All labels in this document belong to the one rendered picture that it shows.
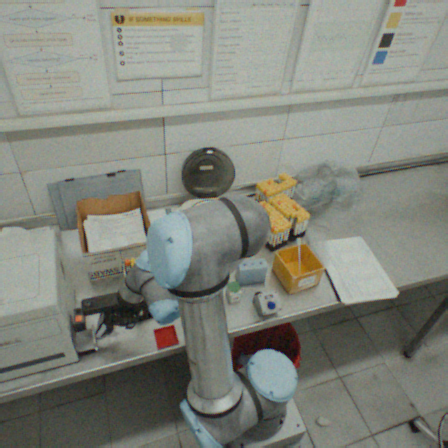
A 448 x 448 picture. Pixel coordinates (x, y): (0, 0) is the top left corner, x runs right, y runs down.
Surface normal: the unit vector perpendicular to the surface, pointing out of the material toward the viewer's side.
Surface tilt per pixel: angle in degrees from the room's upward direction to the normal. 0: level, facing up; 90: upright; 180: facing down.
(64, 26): 93
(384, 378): 0
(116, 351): 0
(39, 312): 89
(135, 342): 0
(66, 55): 93
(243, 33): 93
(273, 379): 9
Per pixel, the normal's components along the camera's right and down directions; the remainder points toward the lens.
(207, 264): 0.48, 0.37
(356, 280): 0.07, -0.72
